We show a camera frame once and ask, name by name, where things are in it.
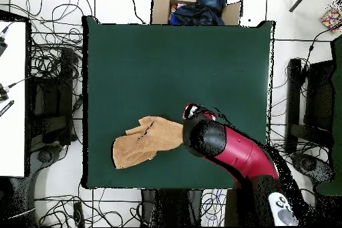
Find tan terry towel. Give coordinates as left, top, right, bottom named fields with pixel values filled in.
left=112, top=115, right=185, bottom=170

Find colourful dotted cloth item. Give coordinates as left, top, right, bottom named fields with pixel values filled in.
left=320, top=7, right=342, bottom=34

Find dark green table cloth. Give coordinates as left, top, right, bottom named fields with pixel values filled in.
left=81, top=15, right=276, bottom=190

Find dark blue clothing pile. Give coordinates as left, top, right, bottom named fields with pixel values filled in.
left=169, top=0, right=228, bottom=26

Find brown cardboard box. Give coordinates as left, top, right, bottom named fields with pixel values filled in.
left=150, top=0, right=242, bottom=26

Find black floor stand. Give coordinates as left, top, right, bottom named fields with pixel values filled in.
left=26, top=47, right=81, bottom=146
left=285, top=58, right=335, bottom=154

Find dark round stand base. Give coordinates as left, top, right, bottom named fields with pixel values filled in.
left=291, top=152, right=335, bottom=185

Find green cloth on side table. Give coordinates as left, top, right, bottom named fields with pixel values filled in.
left=316, top=35, right=342, bottom=197

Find black power strip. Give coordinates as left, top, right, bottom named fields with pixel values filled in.
left=73, top=201, right=85, bottom=227

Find white side desk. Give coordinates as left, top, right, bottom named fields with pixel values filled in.
left=0, top=20, right=27, bottom=178

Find tangled black floor cables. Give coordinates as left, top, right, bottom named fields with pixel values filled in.
left=34, top=194, right=142, bottom=227
left=7, top=0, right=93, bottom=79
left=201, top=142, right=316, bottom=226

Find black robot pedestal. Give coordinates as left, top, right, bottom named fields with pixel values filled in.
left=141, top=189, right=204, bottom=227

